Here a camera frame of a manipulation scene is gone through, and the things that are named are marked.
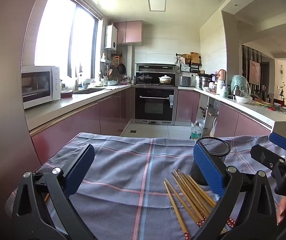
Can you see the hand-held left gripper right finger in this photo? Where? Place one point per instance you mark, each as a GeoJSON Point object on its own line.
{"type": "Point", "coordinates": [208, 170]}

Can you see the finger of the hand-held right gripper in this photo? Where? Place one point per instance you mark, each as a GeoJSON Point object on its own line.
{"type": "Point", "coordinates": [263, 156]}
{"type": "Point", "coordinates": [280, 141]}

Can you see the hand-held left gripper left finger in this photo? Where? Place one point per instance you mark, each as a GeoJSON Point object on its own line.
{"type": "Point", "coordinates": [80, 170]}

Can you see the black mesh utensil holder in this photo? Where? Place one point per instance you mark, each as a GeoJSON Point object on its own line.
{"type": "Point", "coordinates": [215, 152]}

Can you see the bundle of wooden chopsticks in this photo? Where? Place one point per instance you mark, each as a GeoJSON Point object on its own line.
{"type": "Point", "coordinates": [191, 196]}

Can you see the large plastic bottle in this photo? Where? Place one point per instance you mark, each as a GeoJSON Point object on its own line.
{"type": "Point", "coordinates": [196, 131]}

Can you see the grey plaid tablecloth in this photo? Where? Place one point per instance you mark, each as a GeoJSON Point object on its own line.
{"type": "Point", "coordinates": [123, 170]}

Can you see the pink kitchen base cabinet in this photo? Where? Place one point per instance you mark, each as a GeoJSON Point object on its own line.
{"type": "Point", "coordinates": [233, 120]}
{"type": "Point", "coordinates": [82, 120]}

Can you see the white bowl in plastic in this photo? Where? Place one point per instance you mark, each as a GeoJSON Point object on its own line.
{"type": "Point", "coordinates": [243, 99]}

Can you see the green fan under plastic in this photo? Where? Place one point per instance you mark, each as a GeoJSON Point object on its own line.
{"type": "Point", "coordinates": [240, 85]}

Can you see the red food container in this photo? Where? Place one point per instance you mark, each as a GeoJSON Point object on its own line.
{"type": "Point", "coordinates": [66, 94]}

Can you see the integrated stove with oven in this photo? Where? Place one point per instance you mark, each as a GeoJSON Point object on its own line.
{"type": "Point", "coordinates": [155, 105]}

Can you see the sink faucet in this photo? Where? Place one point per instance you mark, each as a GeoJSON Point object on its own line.
{"type": "Point", "coordinates": [77, 85]}

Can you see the pink kettle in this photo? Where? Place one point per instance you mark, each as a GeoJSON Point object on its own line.
{"type": "Point", "coordinates": [222, 76]}

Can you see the black steamer pot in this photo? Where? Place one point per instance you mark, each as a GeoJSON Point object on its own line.
{"type": "Point", "coordinates": [204, 82]}

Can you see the white microwave oven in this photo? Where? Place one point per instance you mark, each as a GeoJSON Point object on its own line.
{"type": "Point", "coordinates": [55, 85]}

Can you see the silver rice cooker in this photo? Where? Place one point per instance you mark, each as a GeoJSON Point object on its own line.
{"type": "Point", "coordinates": [185, 81]}

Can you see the white casserole pot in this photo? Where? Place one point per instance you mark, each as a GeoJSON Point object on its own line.
{"type": "Point", "coordinates": [166, 79]}

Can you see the hanging black frying pan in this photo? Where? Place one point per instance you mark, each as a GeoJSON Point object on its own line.
{"type": "Point", "coordinates": [122, 69]}

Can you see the black wok with lid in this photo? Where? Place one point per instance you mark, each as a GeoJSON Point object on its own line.
{"type": "Point", "coordinates": [144, 78]}

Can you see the wooden cutting board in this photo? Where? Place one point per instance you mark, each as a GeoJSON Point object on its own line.
{"type": "Point", "coordinates": [194, 58]}

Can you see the white water heater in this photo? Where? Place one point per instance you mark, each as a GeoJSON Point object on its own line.
{"type": "Point", "coordinates": [111, 37]}

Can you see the kitchen window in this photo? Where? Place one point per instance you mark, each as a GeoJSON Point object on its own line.
{"type": "Point", "coordinates": [55, 30]}

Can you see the ceiling light panel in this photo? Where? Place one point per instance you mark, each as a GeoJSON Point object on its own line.
{"type": "Point", "coordinates": [157, 2]}

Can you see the framed wall picture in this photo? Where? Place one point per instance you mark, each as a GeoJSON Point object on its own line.
{"type": "Point", "coordinates": [254, 72]}

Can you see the black wall rack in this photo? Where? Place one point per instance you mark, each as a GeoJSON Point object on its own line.
{"type": "Point", "coordinates": [195, 67]}

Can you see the pink wall cabinet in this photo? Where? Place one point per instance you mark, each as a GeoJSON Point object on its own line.
{"type": "Point", "coordinates": [133, 32]}

